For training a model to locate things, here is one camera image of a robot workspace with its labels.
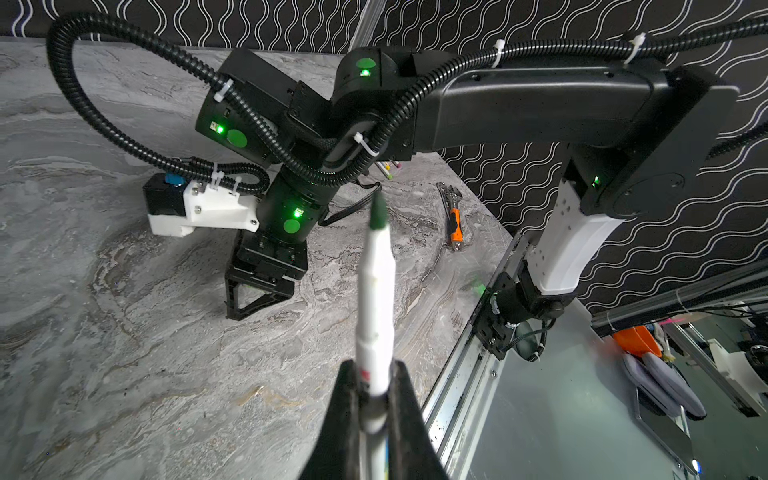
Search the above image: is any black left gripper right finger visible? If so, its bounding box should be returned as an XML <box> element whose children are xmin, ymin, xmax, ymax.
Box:
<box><xmin>387</xmin><ymin>360</ymin><xmax>448</xmax><ymax>479</ymax></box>

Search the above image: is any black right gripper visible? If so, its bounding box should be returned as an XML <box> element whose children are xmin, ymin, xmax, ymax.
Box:
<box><xmin>225</xmin><ymin>230</ymin><xmax>308</xmax><ymax>321</ymax></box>

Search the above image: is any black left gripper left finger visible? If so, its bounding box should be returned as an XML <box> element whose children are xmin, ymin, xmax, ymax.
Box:
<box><xmin>299</xmin><ymin>360</ymin><xmax>361</xmax><ymax>479</ymax></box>

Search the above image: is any white pen green end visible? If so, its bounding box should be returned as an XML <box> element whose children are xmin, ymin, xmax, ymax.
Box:
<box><xmin>355</xmin><ymin>191</ymin><xmax>396</xmax><ymax>479</ymax></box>

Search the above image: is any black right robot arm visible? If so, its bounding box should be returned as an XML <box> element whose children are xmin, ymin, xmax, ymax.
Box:
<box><xmin>46</xmin><ymin>12</ymin><xmax>767</xmax><ymax>359</ymax></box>

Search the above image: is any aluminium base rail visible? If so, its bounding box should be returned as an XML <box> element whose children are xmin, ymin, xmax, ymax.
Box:
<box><xmin>422</xmin><ymin>233</ymin><xmax>530</xmax><ymax>479</ymax></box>

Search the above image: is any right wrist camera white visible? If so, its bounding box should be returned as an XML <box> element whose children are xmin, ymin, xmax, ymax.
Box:
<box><xmin>142</xmin><ymin>173</ymin><xmax>259</xmax><ymax>238</ymax></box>

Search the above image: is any orange handled metal tool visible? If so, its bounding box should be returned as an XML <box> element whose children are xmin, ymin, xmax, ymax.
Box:
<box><xmin>436</xmin><ymin>182</ymin><xmax>464</xmax><ymax>251</ymax></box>

